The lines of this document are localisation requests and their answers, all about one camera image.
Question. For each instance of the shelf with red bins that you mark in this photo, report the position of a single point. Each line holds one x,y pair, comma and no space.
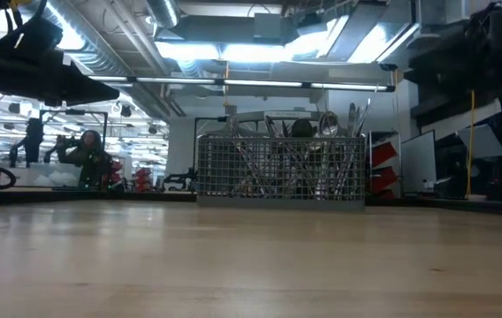
383,154

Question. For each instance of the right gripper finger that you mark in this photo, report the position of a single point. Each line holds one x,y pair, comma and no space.
441,62

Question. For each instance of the long ceiling light bar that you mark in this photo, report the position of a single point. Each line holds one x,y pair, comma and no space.
242,82

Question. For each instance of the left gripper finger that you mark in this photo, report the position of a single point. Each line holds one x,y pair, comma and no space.
92,90

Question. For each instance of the grey tilted panel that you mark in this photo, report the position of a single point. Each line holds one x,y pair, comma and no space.
483,141

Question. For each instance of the grey plastic cutlery basket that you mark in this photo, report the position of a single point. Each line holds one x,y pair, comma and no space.
277,201

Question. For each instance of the red storage bins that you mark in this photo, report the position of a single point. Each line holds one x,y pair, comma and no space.
142,179

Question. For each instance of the white board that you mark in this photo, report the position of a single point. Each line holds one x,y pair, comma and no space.
419,163

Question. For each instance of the silver fork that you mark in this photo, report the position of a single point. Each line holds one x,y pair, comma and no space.
273,126
233,126

